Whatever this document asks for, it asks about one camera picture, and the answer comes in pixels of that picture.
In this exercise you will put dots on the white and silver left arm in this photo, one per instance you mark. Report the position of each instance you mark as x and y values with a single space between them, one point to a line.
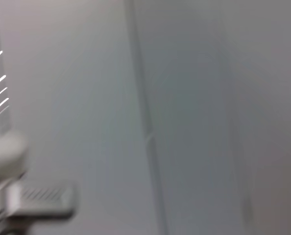
3 151

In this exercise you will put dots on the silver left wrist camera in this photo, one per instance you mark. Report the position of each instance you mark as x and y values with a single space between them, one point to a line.
37 200

